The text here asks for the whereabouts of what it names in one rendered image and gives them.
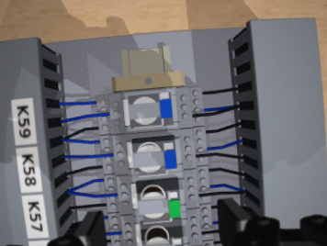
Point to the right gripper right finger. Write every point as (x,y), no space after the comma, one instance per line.
(243,227)

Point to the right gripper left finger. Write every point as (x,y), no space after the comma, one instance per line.
(91,232)

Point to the grey relay panel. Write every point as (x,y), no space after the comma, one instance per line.
(273,111)

